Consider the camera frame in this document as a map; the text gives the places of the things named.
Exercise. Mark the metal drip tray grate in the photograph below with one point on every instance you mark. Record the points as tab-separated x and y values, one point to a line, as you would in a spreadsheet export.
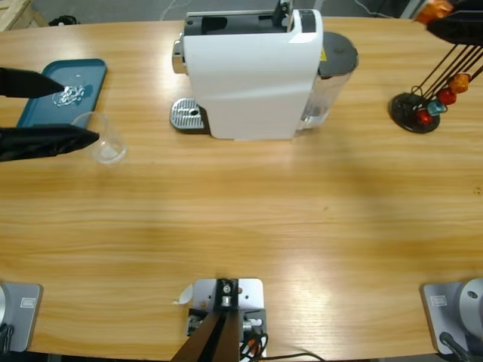
186	113

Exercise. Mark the teal plastic tray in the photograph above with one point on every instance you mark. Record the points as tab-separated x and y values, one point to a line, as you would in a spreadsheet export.
90	75

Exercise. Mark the white mount block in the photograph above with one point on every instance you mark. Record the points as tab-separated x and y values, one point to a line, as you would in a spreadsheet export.
251	290

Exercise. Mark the orange coffee capsule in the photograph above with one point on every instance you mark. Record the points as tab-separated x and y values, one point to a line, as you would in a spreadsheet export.
458	84
434	10

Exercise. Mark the light wooden crate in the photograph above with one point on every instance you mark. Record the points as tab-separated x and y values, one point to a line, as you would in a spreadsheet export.
11	13

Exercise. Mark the white paper tape strip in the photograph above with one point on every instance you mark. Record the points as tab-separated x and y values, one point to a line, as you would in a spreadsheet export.
185	296

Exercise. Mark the grey machine lever lid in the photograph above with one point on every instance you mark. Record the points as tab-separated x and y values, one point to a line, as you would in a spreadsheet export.
283	13

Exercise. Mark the red coffee capsule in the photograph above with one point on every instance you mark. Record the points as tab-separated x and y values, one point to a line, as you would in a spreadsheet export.
447	97
425	118

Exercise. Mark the black object on floor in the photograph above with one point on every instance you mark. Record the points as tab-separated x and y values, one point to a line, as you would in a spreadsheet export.
64	19

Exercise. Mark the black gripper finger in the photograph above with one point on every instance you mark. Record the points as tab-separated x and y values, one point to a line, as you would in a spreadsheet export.
22	83
469	3
37	143
464	28

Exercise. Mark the shiny crumpled clear film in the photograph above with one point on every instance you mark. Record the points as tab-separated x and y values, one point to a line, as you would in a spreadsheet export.
73	96

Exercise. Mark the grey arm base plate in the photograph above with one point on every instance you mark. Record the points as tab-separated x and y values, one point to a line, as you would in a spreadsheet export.
437	316
26	313

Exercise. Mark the clear water tank dark lid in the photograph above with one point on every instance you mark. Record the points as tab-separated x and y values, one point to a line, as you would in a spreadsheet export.
332	94

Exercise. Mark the dark brown post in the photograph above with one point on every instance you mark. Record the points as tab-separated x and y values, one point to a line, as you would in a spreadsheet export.
215	339

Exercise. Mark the blue coffee capsule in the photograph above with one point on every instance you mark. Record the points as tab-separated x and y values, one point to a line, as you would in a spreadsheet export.
437	108

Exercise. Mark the clear plastic cup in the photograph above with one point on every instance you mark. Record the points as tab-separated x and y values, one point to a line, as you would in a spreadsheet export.
111	151

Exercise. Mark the grey metal leg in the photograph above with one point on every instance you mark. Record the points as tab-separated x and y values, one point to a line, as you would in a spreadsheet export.
407	9

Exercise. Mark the white capsule coffee machine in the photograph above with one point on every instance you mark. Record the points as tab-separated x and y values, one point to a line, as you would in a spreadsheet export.
245	94

